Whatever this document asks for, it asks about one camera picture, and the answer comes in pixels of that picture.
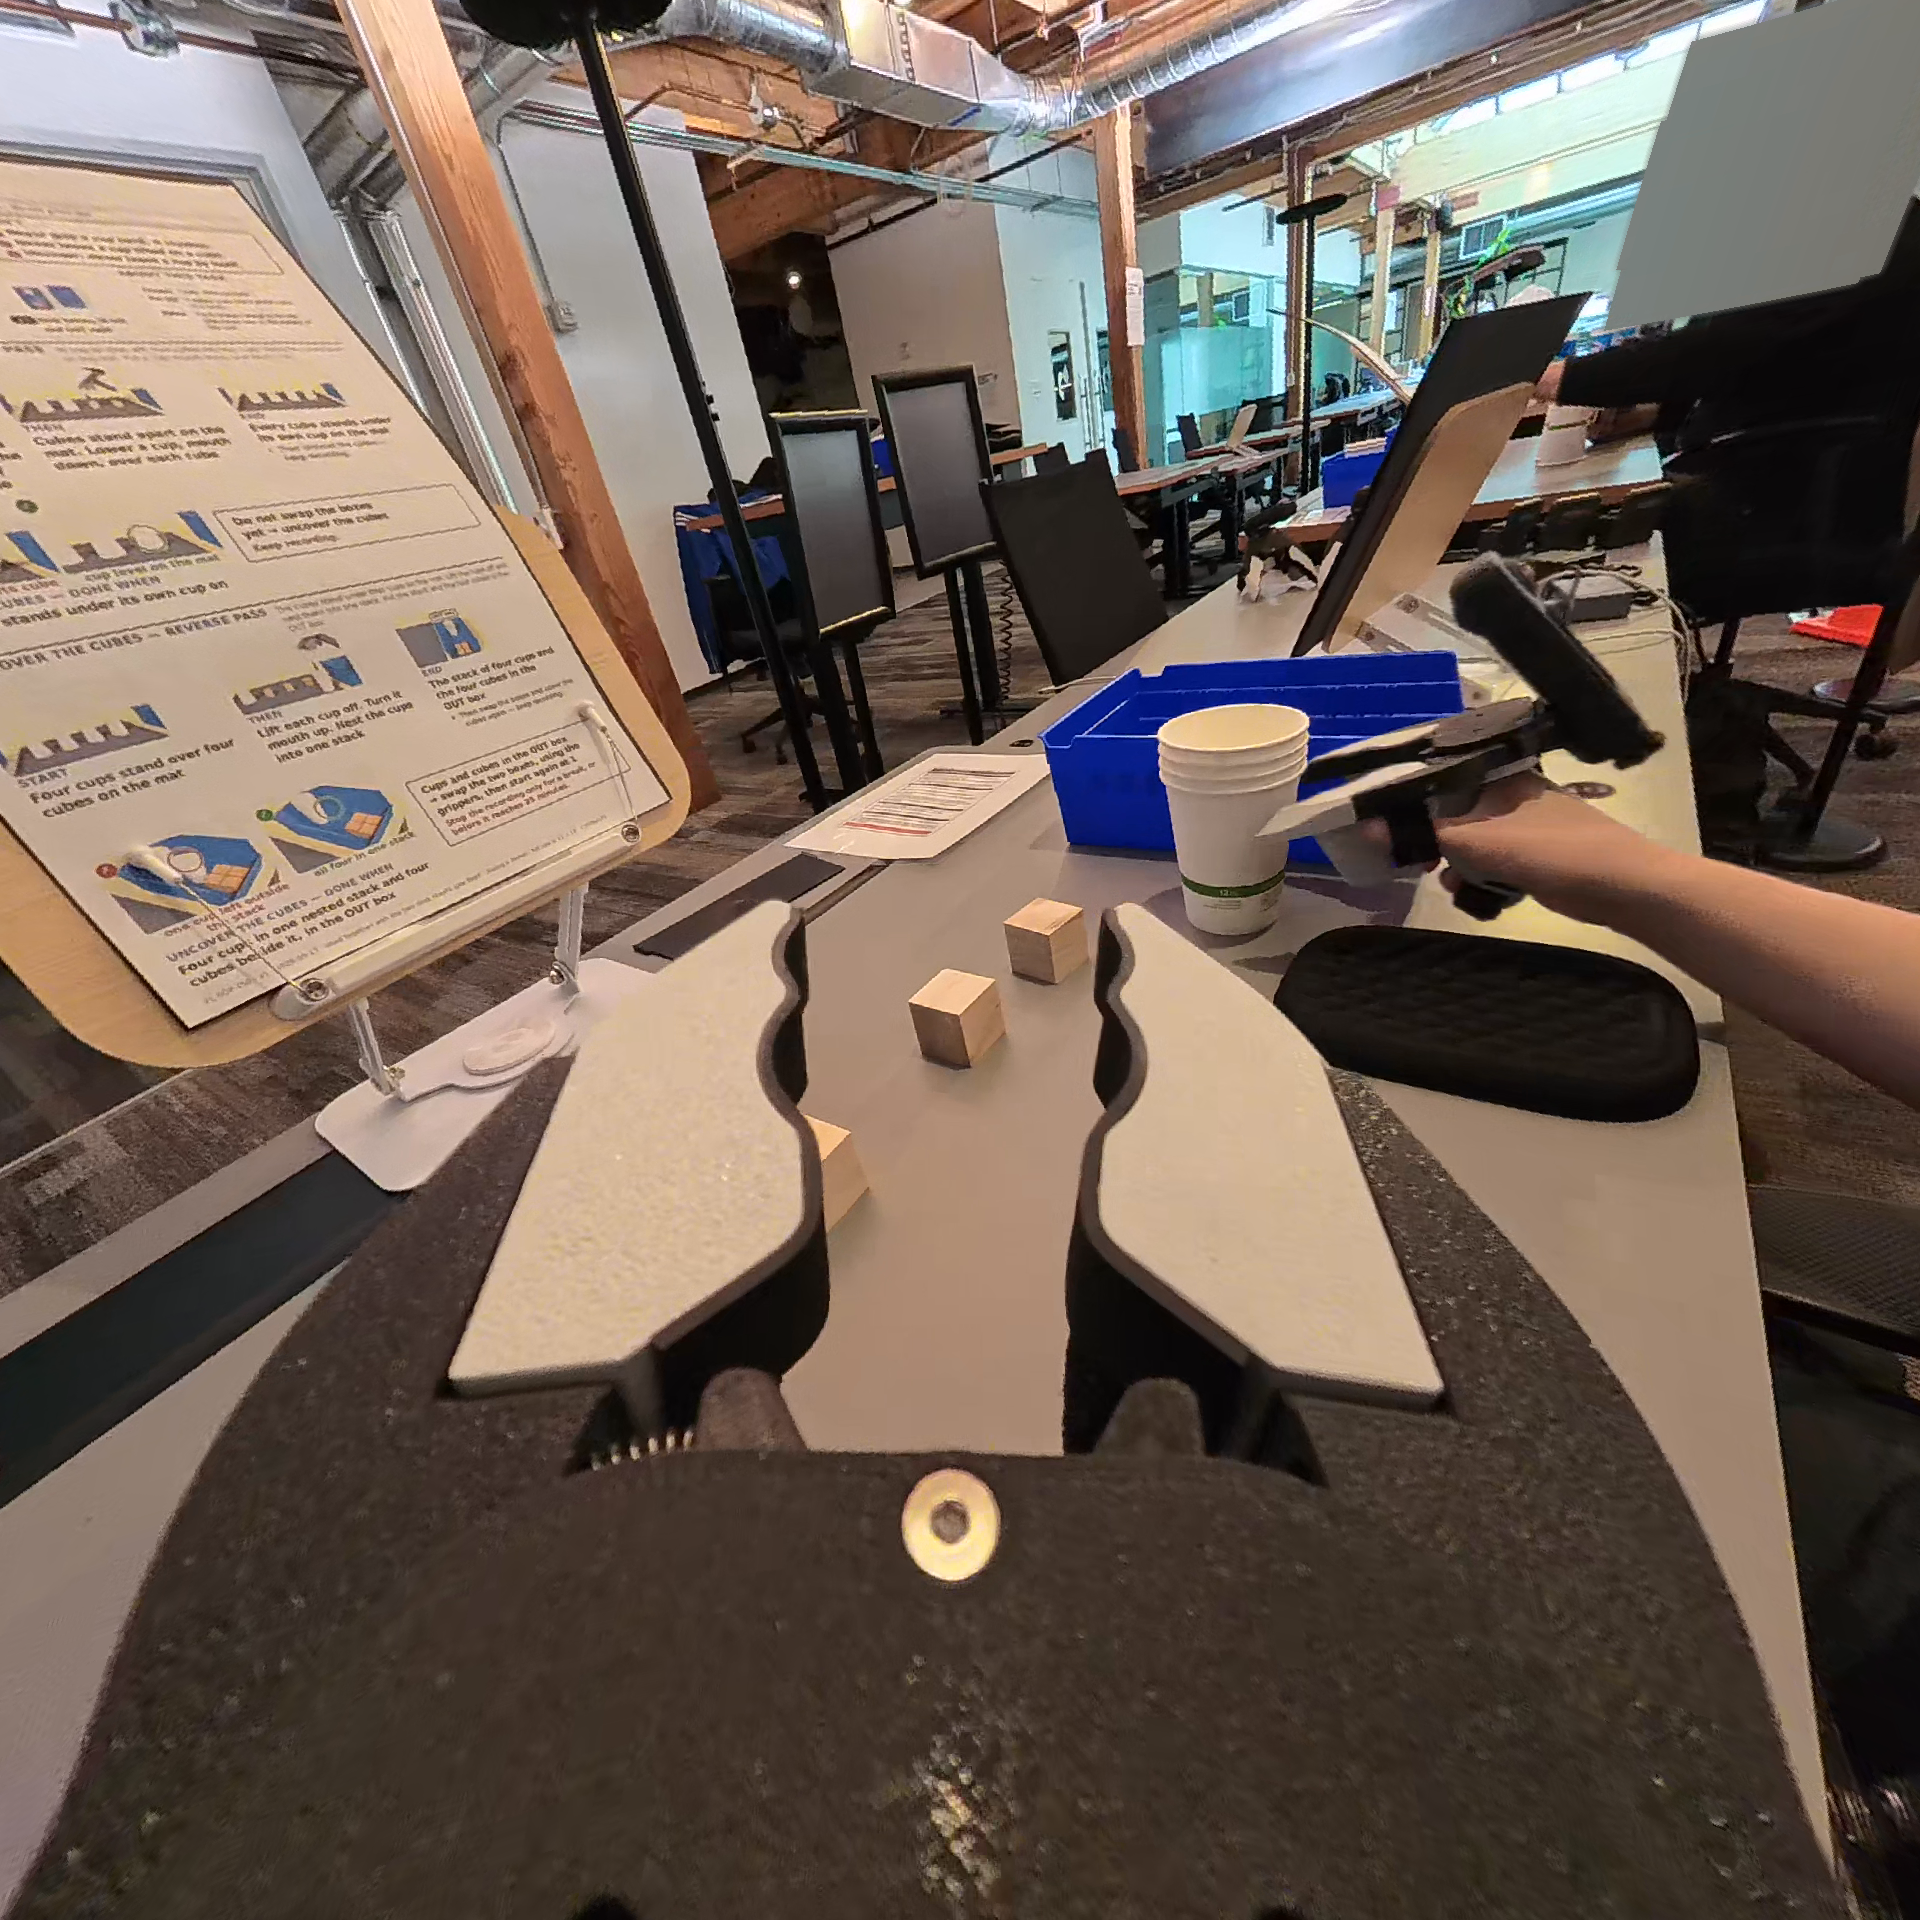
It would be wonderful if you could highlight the wooden pillar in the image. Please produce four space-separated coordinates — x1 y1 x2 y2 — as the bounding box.
336 0 722 810
1093 105 1150 465

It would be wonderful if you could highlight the person's right forearm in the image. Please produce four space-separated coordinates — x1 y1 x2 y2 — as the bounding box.
1535 785 1920 1112

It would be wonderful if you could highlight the black office chair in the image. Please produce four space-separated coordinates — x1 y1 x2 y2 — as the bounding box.
978 450 1173 695
1664 412 1920 874

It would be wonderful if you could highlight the light wooden cube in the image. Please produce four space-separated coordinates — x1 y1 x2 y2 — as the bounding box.
1001 896 1093 986
908 967 1008 1070
802 1112 873 1234

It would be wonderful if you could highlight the silver ventilation duct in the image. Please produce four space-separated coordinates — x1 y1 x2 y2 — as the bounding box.
660 0 1142 137

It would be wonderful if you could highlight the row of black chargers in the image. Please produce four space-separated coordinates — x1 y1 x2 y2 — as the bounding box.
1476 487 1672 557

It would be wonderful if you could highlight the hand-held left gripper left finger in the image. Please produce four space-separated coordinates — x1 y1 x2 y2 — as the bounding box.
447 896 834 1465

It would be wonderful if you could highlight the black metal partition frame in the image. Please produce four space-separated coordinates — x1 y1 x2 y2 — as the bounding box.
456 0 841 810

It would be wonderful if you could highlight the white printed paper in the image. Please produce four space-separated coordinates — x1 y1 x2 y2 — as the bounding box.
785 752 1050 863

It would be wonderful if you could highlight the black zip jacket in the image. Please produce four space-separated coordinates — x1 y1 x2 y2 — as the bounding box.
1769 1351 1920 1920

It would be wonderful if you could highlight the black cable tray lid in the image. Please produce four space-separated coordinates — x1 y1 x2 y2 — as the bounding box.
633 853 848 962
0 1160 407 1501

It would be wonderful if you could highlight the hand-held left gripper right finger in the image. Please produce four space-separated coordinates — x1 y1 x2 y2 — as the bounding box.
1066 900 1449 1456

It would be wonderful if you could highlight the blue striped jacket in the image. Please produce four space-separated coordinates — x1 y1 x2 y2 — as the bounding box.
672 497 788 682

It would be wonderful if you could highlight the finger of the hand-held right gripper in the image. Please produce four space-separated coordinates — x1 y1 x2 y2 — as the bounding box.
1257 773 1444 841
1303 726 1449 793

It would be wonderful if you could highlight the wooden top desk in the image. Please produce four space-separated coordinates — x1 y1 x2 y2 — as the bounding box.
1110 450 1277 601

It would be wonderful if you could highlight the instruction board on stand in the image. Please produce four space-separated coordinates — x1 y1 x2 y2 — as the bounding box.
0 141 694 1193

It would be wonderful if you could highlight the black quilted wrist rest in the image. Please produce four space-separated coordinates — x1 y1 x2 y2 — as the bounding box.
1270 920 1705 1126

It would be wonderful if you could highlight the person's right hand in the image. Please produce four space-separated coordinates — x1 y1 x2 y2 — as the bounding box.
1438 780 1561 905

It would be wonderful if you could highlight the black framed panel on stand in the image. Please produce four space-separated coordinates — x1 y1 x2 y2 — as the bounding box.
766 407 897 798
871 364 1037 745

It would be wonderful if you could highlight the wooden stand with black board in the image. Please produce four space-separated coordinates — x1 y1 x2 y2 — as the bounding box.
1294 292 1596 655

